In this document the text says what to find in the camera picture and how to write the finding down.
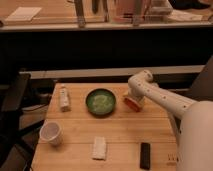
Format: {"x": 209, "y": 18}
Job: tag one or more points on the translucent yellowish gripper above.
{"x": 139, "y": 101}

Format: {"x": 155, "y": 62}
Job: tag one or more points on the white paper cup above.
{"x": 50, "y": 132}

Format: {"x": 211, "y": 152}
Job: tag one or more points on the green bowl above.
{"x": 100, "y": 102}

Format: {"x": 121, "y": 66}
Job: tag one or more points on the white plastic bottle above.
{"x": 64, "y": 98}

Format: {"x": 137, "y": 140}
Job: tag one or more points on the grey metal rail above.
{"x": 77, "y": 73}

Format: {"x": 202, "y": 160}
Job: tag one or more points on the white folded cloth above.
{"x": 99, "y": 148}

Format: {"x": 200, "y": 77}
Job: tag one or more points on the black rectangular remote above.
{"x": 145, "y": 156}

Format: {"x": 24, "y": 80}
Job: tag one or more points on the white paper on shelf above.
{"x": 23, "y": 14}

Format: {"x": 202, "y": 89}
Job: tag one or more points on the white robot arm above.
{"x": 195, "y": 147}

